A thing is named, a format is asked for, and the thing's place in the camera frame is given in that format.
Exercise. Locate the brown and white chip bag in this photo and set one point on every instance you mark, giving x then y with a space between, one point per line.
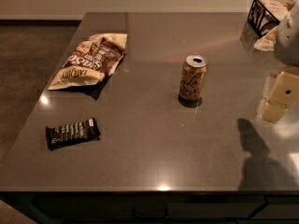
91 62

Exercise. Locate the tan LaCroix soda can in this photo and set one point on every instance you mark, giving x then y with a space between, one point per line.
192 78

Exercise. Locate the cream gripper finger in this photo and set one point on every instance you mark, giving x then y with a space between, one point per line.
280 92

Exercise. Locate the white paper napkins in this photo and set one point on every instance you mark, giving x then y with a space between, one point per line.
267 42

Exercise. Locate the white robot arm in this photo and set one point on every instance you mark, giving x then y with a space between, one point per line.
286 47

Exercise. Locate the black wire napkin holder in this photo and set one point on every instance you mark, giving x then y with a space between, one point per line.
264 15

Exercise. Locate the black rxbar chocolate bar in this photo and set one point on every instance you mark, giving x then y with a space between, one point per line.
72 134

